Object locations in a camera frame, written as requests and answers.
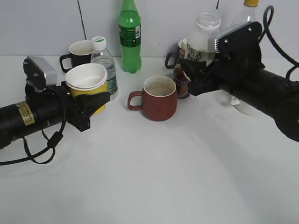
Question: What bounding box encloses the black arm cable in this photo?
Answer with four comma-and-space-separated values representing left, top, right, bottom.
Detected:
258, 5, 299, 80
0, 90, 68, 166

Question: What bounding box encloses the white ceramic mug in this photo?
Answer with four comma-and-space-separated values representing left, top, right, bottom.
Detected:
230, 96, 264, 117

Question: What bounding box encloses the brown coffee drink bottle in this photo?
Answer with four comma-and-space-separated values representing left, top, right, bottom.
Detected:
173, 38, 190, 98

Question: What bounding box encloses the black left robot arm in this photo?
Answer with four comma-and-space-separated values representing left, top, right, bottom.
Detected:
0, 82, 110, 148

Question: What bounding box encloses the red ceramic mug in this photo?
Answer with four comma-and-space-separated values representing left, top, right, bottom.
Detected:
127, 76, 177, 121

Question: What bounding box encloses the black mug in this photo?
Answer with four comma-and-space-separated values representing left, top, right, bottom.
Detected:
59, 40, 93, 73

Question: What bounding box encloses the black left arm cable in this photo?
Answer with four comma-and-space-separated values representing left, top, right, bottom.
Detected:
0, 90, 68, 166

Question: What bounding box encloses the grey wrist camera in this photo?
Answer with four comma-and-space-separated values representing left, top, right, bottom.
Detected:
207, 21, 262, 54
23, 56, 57, 92

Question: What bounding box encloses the green soda bottle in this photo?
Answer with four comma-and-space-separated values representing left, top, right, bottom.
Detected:
118, 0, 142, 74

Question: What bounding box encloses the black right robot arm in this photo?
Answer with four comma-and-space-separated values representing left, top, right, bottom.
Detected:
181, 54, 299, 141

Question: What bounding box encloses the yellow paper cup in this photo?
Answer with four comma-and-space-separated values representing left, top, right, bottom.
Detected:
64, 63, 108, 115

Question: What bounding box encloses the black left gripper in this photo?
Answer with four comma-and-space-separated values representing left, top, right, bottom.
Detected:
25, 81, 110, 132

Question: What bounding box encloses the dark grey mug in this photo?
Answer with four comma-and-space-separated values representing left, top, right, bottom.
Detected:
164, 52, 179, 69

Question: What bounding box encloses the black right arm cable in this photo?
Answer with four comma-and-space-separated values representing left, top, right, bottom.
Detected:
258, 5, 299, 80

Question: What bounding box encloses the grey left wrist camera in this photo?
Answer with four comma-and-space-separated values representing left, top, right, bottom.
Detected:
23, 56, 57, 92

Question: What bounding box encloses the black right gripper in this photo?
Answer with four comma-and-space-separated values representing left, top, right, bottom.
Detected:
181, 52, 265, 96

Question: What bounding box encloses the cola bottle yellow cap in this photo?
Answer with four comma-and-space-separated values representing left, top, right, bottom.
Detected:
230, 0, 259, 28

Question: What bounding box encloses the white milk bottle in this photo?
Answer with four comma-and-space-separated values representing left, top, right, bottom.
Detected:
185, 8, 221, 66

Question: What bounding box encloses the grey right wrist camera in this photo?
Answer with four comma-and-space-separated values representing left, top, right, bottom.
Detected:
207, 21, 262, 54

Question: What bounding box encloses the clear water bottle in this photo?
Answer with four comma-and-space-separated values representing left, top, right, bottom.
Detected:
91, 36, 118, 101

